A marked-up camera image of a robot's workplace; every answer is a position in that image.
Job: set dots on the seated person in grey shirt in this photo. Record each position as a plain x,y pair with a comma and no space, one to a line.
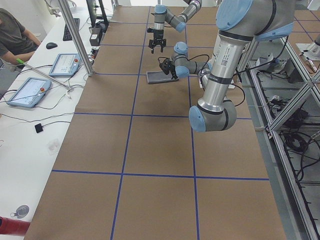
16,42

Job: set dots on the far teach pendant tablet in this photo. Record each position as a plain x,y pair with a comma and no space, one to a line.
65,65

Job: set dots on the red cylinder object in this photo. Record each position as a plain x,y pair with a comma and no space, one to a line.
13,227

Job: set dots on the aluminium side frame rail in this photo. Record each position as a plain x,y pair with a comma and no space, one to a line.
286,80

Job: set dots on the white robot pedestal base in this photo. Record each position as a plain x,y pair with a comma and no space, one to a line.
220,74

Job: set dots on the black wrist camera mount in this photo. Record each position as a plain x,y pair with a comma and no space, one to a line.
151,30
164,64

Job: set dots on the pink and grey towel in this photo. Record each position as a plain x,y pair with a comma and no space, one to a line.
158,77

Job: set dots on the black computer mouse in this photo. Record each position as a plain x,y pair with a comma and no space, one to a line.
51,45

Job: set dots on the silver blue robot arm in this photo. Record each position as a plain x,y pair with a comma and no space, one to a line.
239,22
162,14

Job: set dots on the teach pendant tablet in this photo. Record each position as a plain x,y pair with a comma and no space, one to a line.
65,65
30,92

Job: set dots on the aluminium frame post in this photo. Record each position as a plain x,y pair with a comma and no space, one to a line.
69,20

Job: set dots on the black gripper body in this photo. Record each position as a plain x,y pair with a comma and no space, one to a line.
158,35
173,70

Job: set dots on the small black square puck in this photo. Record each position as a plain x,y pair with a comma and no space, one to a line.
38,128

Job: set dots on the near teach pendant tablet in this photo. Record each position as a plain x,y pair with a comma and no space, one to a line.
30,92

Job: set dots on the thin metal rod green tip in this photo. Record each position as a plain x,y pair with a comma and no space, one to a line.
21,62

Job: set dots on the black monitor with stand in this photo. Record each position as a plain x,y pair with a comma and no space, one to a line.
93,7

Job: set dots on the small black box device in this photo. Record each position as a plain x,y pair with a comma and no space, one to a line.
96,36

